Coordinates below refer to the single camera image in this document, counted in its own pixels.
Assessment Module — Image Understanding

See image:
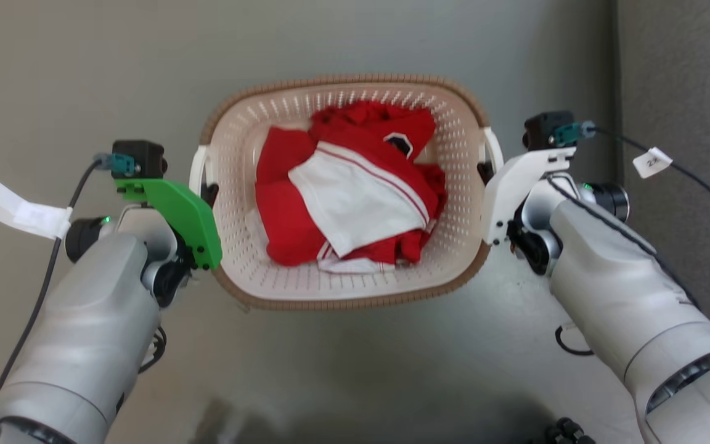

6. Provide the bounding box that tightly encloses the black right camera cable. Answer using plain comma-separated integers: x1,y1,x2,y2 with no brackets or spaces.
589,125,710,341

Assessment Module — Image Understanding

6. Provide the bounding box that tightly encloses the thin black cable loop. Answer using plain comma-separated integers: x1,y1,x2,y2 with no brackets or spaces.
138,326,169,375
554,324,595,358

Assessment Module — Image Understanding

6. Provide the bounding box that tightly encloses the small white cable tag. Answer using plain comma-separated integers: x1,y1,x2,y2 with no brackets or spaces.
632,147,674,180

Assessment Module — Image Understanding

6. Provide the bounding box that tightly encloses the long white tape label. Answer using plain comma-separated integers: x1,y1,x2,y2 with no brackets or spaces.
0,166,74,241

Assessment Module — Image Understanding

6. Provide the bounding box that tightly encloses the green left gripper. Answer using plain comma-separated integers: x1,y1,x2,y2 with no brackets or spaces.
113,178,223,272

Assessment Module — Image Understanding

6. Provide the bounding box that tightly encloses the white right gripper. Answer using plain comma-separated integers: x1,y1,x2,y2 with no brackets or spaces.
476,147,577,246

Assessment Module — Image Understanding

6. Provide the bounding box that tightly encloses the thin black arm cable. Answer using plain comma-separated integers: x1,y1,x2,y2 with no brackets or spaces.
545,175,700,308

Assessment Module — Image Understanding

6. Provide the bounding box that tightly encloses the red sports jacket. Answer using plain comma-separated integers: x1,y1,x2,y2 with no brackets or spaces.
255,101,448,273

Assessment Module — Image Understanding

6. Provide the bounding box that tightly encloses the white shirt with red trim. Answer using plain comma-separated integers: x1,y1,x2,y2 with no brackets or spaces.
287,141,431,260

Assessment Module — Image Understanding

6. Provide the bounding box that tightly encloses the grey fabric sofa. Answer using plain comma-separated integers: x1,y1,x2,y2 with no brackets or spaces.
616,0,710,339

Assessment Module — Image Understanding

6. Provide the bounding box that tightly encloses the beige perforated plastic laundry basket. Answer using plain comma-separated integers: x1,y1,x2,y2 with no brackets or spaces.
189,74,505,311

